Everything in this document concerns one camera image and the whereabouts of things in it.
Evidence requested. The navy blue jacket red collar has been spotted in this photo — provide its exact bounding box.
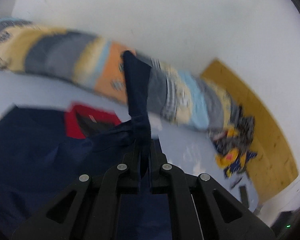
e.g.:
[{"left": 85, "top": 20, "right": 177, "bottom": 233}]
[{"left": 0, "top": 51, "right": 172, "bottom": 239}]

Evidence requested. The small dark object on bed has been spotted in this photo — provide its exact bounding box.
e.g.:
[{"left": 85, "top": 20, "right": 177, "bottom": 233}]
[{"left": 239, "top": 186, "right": 249, "bottom": 208}]

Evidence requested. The light blue bed sheet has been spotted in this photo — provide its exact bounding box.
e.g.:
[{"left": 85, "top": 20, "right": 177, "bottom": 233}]
[{"left": 0, "top": 72, "right": 258, "bottom": 211}]

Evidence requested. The colourful star pattern cloth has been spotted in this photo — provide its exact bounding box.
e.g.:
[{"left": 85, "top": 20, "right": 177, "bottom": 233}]
[{"left": 212, "top": 116, "right": 257, "bottom": 179}]

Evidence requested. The yellow wooden headboard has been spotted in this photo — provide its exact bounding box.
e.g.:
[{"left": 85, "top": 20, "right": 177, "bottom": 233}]
[{"left": 200, "top": 59, "right": 299, "bottom": 203}]

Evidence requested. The patchwork quilt roll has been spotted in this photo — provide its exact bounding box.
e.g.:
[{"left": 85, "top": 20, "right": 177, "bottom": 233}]
[{"left": 0, "top": 18, "right": 242, "bottom": 131}]

